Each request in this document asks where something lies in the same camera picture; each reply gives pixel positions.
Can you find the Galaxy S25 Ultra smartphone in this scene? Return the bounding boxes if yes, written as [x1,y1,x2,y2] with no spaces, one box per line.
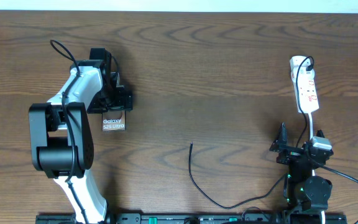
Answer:
[102,111,126,131]

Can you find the black USB charging cable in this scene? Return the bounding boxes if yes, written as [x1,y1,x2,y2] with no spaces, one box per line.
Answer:
[188,55,315,210]

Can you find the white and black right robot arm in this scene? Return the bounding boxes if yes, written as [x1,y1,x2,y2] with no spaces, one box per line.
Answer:
[269,123,333,223]

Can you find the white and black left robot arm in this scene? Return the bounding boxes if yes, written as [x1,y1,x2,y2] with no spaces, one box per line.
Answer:
[29,55,132,223]

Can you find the white power strip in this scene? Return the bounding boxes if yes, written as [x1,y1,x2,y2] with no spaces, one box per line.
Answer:
[290,55,319,114]

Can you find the white power strip cord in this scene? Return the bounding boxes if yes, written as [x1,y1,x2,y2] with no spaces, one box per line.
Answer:
[308,112,326,224]

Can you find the black mounting rail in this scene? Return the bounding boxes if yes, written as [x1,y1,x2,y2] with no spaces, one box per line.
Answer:
[35,212,347,224]

